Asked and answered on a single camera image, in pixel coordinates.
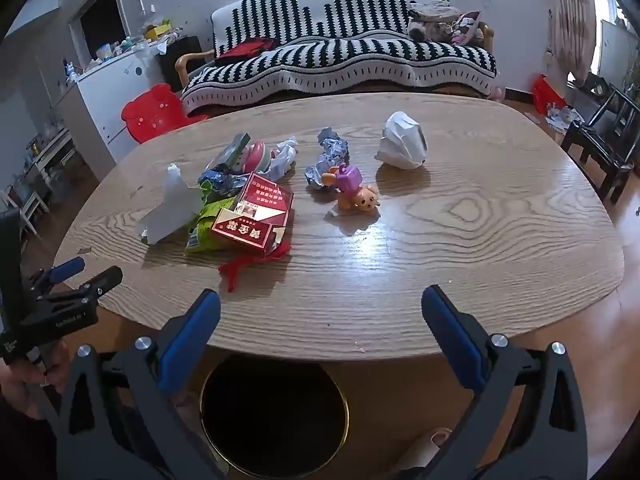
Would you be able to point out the white shelf rack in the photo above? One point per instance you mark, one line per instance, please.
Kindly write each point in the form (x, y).
(47, 157)

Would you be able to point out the pink green striped toy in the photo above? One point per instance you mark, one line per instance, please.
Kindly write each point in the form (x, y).
(256, 156)

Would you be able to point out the small red cigarette pack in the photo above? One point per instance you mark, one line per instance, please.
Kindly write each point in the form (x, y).
(240, 232)

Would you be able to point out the white cabinet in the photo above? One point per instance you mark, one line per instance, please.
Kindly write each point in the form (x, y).
(110, 100)

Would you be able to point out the black bin with gold rim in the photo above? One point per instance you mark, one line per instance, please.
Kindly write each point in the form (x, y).
(275, 420)

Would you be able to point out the orange pig toy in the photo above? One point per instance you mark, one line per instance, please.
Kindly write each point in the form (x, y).
(357, 195)

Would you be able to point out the silver foil wrapper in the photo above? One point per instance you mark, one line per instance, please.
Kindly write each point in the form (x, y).
(327, 157)

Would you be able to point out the yellow box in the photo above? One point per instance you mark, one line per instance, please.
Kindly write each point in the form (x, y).
(156, 31)

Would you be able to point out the black white striped blanket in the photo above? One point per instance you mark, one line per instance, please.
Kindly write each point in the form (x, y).
(340, 55)

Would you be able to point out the brown grey plush toy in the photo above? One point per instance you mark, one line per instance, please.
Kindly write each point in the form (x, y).
(432, 22)

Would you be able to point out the black cabinet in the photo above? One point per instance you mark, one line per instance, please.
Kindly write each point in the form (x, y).
(182, 62)

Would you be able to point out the white cloth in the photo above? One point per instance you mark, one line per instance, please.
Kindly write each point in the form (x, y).
(284, 157)

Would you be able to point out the red bear-shaped stool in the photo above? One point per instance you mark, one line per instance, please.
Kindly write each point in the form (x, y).
(155, 112)

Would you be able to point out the wooden sofa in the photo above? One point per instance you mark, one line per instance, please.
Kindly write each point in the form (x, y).
(187, 60)

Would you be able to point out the patterned curtain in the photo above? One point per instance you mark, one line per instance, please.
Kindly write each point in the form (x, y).
(570, 20)

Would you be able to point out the red ribbon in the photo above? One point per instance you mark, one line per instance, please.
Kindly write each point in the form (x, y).
(240, 266)

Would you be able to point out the white tissue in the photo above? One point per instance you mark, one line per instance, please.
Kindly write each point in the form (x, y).
(170, 205)

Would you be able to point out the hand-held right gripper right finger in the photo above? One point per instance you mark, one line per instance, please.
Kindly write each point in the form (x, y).
(450, 332)

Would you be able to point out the scattered papers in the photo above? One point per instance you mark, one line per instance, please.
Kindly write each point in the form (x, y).
(565, 117)

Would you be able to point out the person's left forearm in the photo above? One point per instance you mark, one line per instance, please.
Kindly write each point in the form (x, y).
(20, 442)

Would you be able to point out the red cloth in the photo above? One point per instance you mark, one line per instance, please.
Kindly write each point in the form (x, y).
(245, 50)

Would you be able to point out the red bag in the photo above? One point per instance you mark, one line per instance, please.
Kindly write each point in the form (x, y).
(547, 92)

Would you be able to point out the pink white pillow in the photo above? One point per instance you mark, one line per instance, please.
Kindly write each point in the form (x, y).
(467, 27)

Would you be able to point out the large red cigarette box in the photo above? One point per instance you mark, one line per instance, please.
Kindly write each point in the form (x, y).
(265, 200)

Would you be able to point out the blue foil wrapper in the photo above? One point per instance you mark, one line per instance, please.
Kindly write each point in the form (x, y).
(217, 180)

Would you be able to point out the dark wooden chair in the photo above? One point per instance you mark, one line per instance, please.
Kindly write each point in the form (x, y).
(607, 132)

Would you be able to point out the green snack wrapper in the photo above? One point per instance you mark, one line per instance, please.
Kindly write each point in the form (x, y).
(202, 232)

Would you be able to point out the white paper ball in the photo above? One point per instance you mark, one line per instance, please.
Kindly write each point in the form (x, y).
(402, 140)

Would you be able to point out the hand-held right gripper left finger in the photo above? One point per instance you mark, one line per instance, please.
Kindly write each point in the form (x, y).
(192, 332)

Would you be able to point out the pale shoe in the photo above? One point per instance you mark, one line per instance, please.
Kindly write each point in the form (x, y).
(425, 447)

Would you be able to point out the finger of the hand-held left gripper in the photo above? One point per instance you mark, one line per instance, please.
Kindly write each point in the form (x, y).
(102, 282)
(67, 267)

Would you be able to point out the clear plastic wrapper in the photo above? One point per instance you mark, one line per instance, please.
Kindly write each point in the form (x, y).
(232, 152)

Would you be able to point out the person's left hand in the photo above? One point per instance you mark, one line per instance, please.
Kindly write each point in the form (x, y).
(20, 385)

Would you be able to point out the clutter of bottles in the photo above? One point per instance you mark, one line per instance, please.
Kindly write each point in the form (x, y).
(107, 52)

